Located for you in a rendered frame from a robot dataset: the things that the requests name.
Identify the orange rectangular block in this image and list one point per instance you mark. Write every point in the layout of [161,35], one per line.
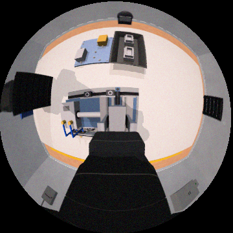
[102,40]

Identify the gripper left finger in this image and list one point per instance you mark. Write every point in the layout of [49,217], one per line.
[103,125]

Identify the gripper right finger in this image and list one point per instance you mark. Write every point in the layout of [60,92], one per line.
[130,125]

